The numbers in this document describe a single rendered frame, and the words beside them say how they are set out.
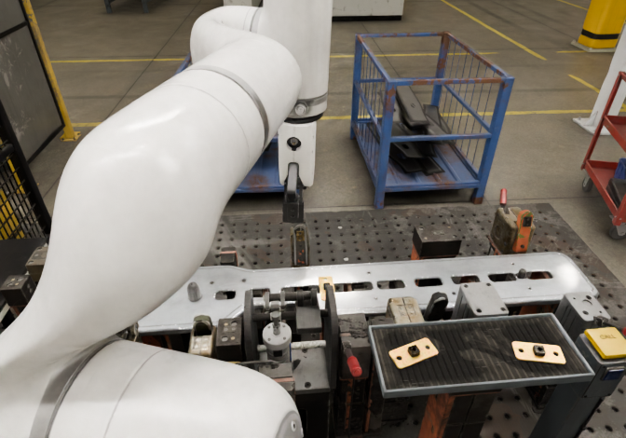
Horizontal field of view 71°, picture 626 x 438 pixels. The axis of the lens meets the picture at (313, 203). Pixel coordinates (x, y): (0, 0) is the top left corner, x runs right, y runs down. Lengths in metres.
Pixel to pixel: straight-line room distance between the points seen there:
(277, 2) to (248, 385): 0.41
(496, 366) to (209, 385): 0.65
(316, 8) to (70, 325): 0.42
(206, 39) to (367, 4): 8.46
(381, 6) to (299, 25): 8.44
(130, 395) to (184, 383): 0.03
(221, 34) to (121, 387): 0.33
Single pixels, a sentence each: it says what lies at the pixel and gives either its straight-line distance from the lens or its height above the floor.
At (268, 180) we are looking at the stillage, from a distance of 3.21.
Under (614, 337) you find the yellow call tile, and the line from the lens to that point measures 1.02.
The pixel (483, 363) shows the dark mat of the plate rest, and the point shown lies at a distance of 0.87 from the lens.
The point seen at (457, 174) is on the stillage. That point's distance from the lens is 3.43.
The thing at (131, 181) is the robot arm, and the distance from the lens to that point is 0.24.
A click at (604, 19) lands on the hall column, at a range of 8.03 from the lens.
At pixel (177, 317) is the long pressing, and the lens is 1.14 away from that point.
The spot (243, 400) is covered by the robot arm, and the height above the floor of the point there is 1.58.
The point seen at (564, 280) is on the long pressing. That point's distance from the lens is 1.36.
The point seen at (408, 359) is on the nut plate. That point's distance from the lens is 0.84.
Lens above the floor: 1.83
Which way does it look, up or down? 34 degrees down
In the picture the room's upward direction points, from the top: straight up
